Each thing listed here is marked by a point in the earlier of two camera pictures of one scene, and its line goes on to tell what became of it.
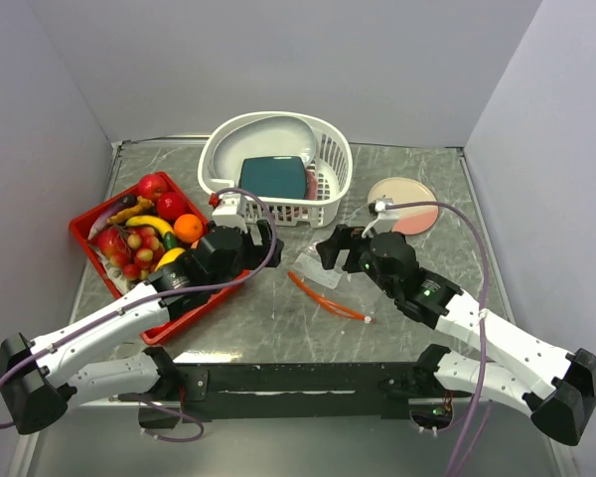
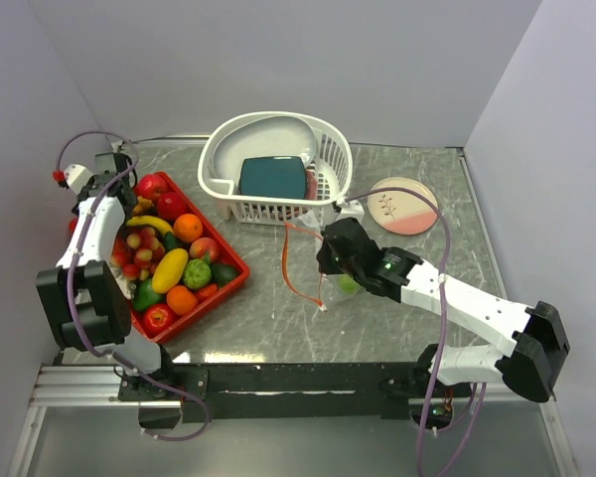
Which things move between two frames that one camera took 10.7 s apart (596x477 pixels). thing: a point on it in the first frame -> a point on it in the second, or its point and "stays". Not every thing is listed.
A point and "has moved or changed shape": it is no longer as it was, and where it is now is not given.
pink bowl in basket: x=311 y=186 stays
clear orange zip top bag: x=316 y=271 has moved or changed shape
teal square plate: x=279 y=177 stays
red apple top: x=152 y=186 stays
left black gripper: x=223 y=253 -> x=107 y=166
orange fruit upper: x=188 y=228 stays
